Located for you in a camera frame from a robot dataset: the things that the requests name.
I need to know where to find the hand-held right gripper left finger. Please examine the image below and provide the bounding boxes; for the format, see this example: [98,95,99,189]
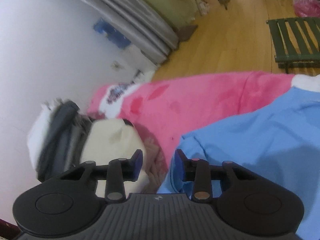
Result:
[59,149,144,203]

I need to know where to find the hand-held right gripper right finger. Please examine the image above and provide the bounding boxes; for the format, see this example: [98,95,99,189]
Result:
[174,149,259,203]

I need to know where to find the light blue garment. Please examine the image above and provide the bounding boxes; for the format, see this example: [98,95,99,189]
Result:
[160,85,320,240]

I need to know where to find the stack of grey clothes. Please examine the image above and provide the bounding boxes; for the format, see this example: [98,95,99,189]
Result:
[37,100,93,183]

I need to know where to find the folded beige garment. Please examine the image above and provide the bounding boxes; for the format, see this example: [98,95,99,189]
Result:
[80,119,151,199]

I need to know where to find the pink floral blanket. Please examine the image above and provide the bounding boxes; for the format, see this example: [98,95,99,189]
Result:
[86,70,320,195]

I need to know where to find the white water dispenser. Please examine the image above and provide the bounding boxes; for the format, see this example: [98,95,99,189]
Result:
[107,46,158,83]

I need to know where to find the small white cloth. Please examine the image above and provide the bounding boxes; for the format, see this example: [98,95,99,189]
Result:
[26,99,63,173]

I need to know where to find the blue water jug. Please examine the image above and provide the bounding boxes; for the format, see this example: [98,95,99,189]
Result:
[93,17,132,49]

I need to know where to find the grey curtain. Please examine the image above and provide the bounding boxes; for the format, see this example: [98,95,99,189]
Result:
[47,0,179,66]

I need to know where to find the green slatted folding stool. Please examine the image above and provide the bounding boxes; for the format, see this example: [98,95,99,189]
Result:
[266,16,320,74]

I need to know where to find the clear plastic bag pink contents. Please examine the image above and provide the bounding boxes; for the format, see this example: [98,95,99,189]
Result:
[292,0,320,18]

